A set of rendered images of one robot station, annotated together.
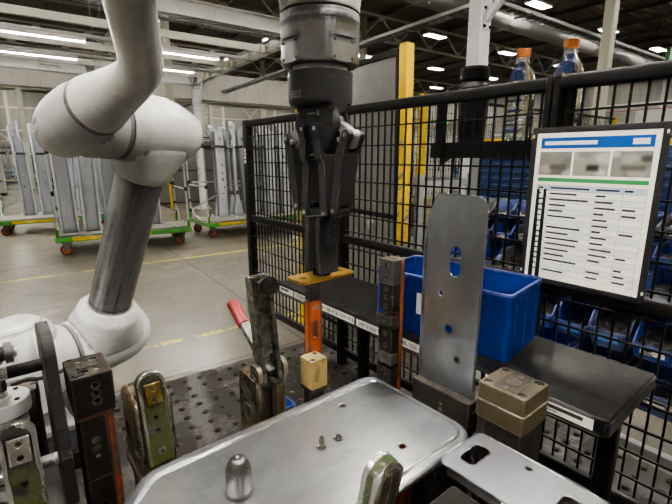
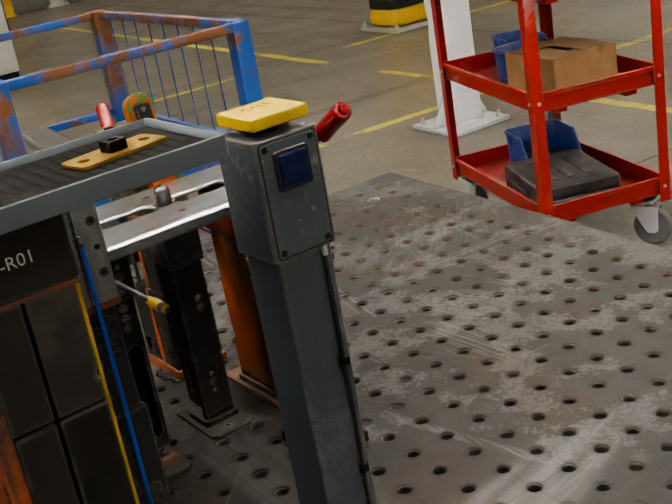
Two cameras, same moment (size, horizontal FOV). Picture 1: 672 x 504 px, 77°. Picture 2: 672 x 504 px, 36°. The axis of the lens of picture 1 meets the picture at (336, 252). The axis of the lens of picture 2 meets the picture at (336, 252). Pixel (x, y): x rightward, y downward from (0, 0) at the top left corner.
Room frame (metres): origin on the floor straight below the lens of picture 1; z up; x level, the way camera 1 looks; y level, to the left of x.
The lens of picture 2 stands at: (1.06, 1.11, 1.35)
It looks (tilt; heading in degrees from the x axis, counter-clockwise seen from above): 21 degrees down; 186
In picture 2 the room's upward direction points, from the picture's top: 10 degrees counter-clockwise
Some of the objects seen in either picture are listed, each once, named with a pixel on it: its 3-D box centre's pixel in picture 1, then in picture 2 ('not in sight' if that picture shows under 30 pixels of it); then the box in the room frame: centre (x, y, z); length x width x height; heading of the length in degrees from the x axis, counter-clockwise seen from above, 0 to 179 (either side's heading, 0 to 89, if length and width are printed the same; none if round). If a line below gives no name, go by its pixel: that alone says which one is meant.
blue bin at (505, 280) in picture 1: (453, 300); not in sight; (0.87, -0.25, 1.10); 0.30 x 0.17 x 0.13; 47
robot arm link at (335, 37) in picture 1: (320, 46); not in sight; (0.52, 0.02, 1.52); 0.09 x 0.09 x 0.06
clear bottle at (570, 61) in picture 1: (566, 92); not in sight; (0.93, -0.48, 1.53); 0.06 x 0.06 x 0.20
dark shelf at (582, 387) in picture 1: (414, 321); not in sight; (0.95, -0.19, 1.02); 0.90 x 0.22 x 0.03; 39
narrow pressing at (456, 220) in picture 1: (449, 295); not in sight; (0.68, -0.19, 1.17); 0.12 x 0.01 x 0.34; 39
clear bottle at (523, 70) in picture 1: (520, 97); not in sight; (1.00, -0.41, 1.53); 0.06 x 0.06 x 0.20
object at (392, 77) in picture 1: (345, 215); not in sight; (2.96, -0.07, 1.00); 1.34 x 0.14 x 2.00; 35
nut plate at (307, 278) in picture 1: (321, 271); not in sight; (0.52, 0.02, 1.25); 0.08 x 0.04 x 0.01; 130
